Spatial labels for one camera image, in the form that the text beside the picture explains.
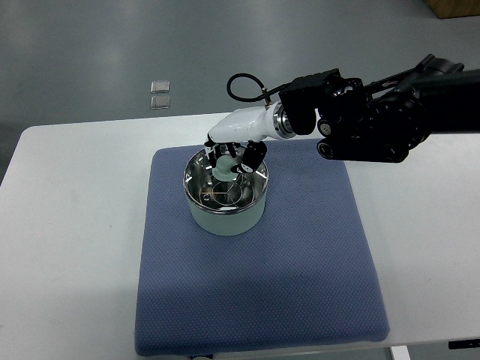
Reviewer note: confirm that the brown cardboard box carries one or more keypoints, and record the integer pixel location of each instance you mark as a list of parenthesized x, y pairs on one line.
[(450, 9)]

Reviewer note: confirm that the glass lid with green knob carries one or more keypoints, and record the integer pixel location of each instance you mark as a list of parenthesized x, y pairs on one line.
[(217, 190)]

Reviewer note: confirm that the blue quilted mat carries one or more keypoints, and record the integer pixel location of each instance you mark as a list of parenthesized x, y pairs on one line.
[(302, 276)]

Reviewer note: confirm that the upper floor socket plate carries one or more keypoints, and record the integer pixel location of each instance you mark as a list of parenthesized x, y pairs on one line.
[(160, 86)]

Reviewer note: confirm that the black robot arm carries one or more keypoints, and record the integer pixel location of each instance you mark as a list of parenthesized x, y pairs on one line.
[(383, 121)]

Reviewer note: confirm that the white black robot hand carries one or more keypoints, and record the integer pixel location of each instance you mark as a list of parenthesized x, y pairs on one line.
[(251, 125)]

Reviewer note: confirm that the mint green pot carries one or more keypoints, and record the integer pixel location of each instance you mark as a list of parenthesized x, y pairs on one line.
[(229, 225)]

